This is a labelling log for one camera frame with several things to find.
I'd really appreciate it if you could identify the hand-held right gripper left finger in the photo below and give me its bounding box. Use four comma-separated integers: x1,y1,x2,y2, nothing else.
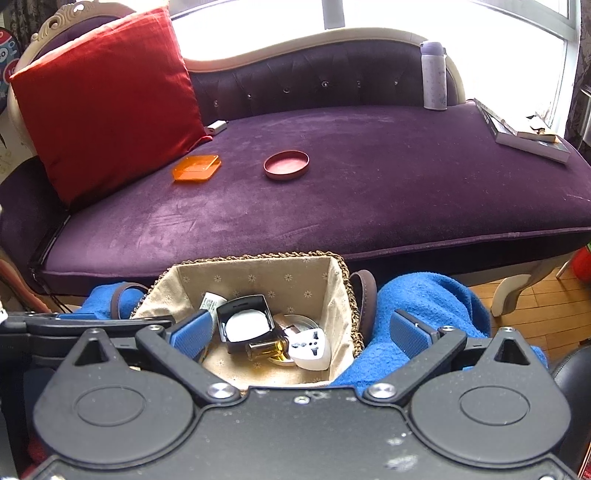
69,308,243,400

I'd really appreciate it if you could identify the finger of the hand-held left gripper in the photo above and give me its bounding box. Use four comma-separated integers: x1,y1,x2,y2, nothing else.
0,311,177,365

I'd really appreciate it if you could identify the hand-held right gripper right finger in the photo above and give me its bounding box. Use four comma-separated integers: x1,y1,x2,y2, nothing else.
362,308,537,402

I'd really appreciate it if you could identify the white plug charger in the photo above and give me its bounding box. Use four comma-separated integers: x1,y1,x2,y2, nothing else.
200,292,228,316

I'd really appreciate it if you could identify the black square speaker box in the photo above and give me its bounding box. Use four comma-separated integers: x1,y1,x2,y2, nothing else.
216,295,277,356

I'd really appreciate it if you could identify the amber perfume bottle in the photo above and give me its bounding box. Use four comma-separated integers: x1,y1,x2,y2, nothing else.
245,325,301,363

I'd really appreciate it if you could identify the woven basket with cloth lining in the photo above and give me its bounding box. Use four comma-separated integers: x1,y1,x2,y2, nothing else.
110,251,379,387

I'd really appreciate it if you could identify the white travel adapter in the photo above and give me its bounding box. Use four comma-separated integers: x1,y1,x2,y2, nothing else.
287,327,334,370

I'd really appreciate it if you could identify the red round lid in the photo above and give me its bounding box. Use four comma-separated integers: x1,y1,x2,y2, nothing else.
263,150,310,181

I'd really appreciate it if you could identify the blue towel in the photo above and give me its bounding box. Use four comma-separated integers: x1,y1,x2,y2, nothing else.
59,272,550,398

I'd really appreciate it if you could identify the silver round tin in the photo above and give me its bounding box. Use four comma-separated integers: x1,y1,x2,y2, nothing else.
272,314,320,368

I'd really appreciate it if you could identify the purple tufted sofa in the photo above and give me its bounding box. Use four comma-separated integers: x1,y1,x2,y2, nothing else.
0,0,591,319

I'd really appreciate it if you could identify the orange plastic tray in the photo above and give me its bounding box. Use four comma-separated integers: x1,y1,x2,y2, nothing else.
172,154,223,184

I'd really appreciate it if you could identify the black leather chair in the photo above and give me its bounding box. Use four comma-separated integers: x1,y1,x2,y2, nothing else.
551,343,591,467

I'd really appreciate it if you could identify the red round object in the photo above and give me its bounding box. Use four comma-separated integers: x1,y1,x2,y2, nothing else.
571,246,591,283

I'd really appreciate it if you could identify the stack of books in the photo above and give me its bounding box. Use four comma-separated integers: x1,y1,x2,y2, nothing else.
473,97,571,164

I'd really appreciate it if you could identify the red cushion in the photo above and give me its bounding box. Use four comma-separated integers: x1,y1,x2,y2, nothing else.
7,6,213,209

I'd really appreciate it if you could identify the lavender water bottle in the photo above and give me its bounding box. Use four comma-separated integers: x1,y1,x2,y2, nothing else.
419,41,448,111

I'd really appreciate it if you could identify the round colourful dartboard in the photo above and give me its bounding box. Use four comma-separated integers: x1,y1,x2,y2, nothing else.
0,27,20,114

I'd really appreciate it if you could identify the dark patterned curtain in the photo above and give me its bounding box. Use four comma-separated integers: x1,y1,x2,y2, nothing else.
565,0,591,139

